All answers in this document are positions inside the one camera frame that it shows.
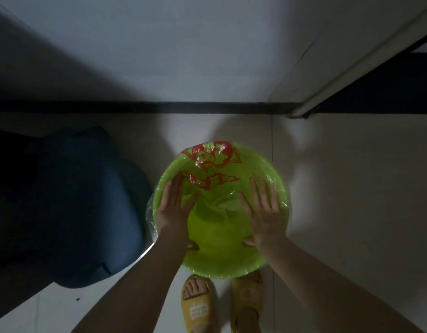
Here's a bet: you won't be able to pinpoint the person's right hand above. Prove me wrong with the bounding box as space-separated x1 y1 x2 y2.
239 177 289 249

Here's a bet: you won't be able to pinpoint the person's left hand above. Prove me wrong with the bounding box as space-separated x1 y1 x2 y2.
155 174 200 251

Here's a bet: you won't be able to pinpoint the green plastic basin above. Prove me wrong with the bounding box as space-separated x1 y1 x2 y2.
152 142 291 279

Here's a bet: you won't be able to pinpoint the clear red-printed plastic bag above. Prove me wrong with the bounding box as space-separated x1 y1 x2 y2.
145 140 292 278

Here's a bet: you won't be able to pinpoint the person's left forearm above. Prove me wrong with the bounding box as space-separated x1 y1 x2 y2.
72 235 190 333

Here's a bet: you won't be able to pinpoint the person's right forearm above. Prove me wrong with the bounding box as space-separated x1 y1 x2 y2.
258 236 426 333

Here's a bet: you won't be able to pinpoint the person's left foot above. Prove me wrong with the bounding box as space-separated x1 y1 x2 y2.
184 277 210 301

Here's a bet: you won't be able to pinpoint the person's foot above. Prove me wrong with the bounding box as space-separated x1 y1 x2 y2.
235 271 263 333
184 277 210 301

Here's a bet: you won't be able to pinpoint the yellow slipper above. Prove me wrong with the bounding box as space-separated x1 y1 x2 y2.
181 274 218 333
230 270 265 333

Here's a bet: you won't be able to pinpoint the person's right foot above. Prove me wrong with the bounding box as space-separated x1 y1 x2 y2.
235 271 263 333

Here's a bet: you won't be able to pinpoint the black baseboard strip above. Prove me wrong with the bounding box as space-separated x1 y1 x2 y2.
0 100 299 115

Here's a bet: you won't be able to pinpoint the white door frame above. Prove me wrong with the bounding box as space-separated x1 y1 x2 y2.
287 3 427 119

